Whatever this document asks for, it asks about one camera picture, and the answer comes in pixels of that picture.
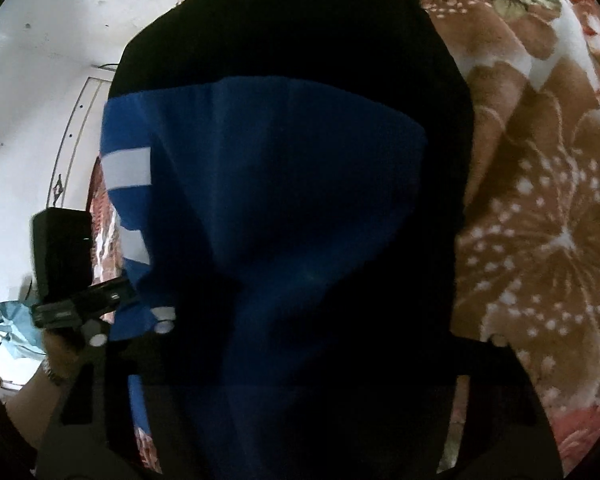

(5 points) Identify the blue and black hooded jacket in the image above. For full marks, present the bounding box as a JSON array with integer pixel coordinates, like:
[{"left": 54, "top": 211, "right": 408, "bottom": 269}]
[{"left": 100, "top": 0, "right": 562, "bottom": 479}]

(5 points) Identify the person left hand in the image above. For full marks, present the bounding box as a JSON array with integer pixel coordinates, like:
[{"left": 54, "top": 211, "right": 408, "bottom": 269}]
[{"left": 42, "top": 330, "right": 81, "bottom": 385}]

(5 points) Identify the teal plastic bag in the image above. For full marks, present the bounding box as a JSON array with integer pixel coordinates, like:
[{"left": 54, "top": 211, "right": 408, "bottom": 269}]
[{"left": 0, "top": 301, "right": 46, "bottom": 361}]

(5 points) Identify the white wooden headboard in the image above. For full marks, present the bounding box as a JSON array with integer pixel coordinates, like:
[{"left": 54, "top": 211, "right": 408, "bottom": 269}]
[{"left": 45, "top": 67, "right": 114, "bottom": 210}]

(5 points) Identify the floral brown bed blanket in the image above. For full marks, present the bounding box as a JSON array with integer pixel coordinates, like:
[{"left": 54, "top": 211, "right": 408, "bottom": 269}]
[{"left": 84, "top": 0, "right": 600, "bottom": 480}]

